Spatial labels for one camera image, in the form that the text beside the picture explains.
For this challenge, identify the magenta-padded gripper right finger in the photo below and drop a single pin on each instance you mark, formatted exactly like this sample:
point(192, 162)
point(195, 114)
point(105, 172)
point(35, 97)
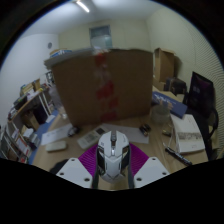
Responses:
point(151, 171)

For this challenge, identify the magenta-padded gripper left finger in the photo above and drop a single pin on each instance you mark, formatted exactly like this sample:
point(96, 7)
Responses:
point(73, 171)

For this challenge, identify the white gaming mouse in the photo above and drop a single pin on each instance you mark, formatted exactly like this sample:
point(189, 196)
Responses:
point(112, 160)

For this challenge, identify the small white flat case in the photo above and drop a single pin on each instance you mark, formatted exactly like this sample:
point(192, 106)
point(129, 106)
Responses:
point(56, 146)

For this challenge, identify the white remote control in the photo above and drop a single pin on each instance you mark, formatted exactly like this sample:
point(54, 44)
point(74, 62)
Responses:
point(88, 138)

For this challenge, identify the white paper sheet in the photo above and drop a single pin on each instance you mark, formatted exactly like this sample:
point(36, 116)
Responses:
point(133, 134)
point(55, 135)

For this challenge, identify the small black yellow gadget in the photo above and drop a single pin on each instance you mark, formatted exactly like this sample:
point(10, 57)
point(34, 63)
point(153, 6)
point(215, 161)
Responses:
point(145, 129)

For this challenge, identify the white closed book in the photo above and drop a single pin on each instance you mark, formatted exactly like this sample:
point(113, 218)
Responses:
point(188, 135)

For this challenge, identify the clear plastic cup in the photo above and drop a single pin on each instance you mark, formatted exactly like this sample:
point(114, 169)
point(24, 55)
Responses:
point(160, 114)

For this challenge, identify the low shelf unit with books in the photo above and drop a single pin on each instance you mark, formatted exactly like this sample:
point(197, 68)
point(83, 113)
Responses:
point(16, 141)

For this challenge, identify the blue flat book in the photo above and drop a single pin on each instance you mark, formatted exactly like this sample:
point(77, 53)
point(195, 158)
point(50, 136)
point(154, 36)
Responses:
point(175, 105)

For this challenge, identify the clear plastic jug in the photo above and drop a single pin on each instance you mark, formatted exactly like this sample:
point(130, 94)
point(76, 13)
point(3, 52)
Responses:
point(57, 101)

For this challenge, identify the wooden side desk with clutter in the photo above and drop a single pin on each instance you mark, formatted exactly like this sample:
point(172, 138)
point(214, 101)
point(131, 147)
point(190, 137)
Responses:
point(31, 103)

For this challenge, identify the large taped cardboard box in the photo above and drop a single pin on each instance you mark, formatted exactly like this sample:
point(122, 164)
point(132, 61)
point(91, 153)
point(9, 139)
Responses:
point(80, 90)

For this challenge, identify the dark bag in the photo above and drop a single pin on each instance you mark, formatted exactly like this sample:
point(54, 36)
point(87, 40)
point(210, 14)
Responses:
point(176, 86)

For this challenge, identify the black office chair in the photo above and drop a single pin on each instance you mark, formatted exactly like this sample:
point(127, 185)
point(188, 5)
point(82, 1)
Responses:
point(201, 91)

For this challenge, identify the tall open cardboard box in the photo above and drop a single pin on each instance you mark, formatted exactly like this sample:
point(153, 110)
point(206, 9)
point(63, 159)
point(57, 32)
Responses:
point(165, 65)

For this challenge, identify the grey flat lid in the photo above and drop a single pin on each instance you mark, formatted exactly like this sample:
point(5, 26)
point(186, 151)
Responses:
point(63, 58)

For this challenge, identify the ceiling tube light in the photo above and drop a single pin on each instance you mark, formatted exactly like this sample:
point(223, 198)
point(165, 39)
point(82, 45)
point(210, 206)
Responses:
point(82, 6)

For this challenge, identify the round wall vent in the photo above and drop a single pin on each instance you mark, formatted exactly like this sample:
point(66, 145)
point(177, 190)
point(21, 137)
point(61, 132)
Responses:
point(49, 45)

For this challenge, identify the wall window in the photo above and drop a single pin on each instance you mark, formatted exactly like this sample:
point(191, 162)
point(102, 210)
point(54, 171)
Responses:
point(100, 35)

